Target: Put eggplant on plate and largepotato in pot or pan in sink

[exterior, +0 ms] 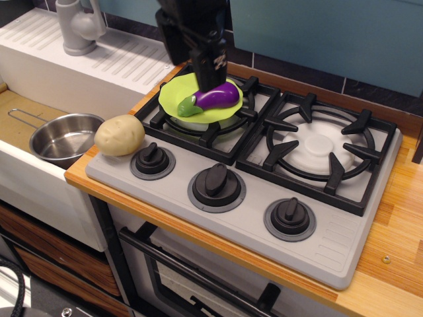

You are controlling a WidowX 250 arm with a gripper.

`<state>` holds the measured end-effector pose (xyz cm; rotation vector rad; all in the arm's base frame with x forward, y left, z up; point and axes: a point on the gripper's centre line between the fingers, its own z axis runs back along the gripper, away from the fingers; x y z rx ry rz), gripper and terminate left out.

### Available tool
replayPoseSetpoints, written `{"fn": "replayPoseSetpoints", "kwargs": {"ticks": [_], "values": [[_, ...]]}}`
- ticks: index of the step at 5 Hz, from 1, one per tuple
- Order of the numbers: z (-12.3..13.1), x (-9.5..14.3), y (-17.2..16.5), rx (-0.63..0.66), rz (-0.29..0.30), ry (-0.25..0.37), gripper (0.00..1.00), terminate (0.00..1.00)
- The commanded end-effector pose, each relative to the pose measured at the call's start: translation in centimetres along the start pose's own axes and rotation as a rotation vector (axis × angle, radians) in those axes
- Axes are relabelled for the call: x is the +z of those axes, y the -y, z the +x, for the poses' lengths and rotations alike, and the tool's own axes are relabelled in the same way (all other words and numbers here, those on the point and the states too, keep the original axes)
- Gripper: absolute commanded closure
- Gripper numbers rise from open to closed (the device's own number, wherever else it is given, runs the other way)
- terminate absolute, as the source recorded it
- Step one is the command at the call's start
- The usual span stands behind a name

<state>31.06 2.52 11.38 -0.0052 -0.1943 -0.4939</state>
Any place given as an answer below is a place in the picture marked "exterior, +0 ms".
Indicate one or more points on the light green plastic plate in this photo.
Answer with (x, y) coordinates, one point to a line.
(178, 88)

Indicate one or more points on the small steel pot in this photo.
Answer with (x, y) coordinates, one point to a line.
(63, 140)

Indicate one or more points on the grey toy stove top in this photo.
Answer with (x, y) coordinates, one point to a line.
(330, 255)

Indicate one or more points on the black right burner grate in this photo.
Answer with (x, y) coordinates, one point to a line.
(331, 154)

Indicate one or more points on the black stove knob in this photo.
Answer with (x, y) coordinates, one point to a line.
(217, 189)
(152, 163)
(290, 220)

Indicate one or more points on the black burner grate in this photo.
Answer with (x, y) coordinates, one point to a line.
(221, 141)
(331, 154)

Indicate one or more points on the purple toy eggplant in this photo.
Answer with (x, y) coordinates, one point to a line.
(226, 95)

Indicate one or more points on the black left stove knob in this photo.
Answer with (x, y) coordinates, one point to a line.
(152, 163)

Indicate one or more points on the black middle stove knob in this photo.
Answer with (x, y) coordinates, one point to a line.
(217, 189)

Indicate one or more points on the black right stove knob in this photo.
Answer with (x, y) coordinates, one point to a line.
(290, 220)

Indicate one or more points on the wooden drawer front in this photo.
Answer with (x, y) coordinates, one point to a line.
(80, 259)

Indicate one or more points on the black left burner grate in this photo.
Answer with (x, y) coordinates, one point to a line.
(221, 141)

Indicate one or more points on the toy oven door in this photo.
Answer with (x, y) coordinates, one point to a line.
(190, 281)

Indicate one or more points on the beige toy potato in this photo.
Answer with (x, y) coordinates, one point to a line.
(119, 136)

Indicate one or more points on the white sink unit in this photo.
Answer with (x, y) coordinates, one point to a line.
(108, 82)

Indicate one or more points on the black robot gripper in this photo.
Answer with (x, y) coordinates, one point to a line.
(194, 30)

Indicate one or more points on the grey toy faucet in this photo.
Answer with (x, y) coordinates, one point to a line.
(79, 29)

